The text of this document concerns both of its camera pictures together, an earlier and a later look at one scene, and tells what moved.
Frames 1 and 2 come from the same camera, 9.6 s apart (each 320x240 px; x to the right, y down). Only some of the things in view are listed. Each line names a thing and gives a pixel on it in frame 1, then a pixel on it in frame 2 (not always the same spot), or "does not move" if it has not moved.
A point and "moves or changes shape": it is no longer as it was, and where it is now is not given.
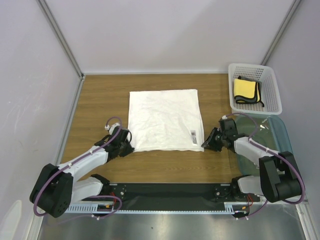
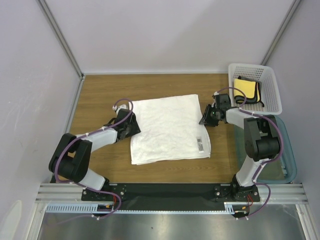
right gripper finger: (214, 142) to (210, 117)
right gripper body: (215, 139) to (206, 116)
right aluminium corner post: (281, 31) does not move
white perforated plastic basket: (269, 94) does not move
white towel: (165, 120) moves or changes shape
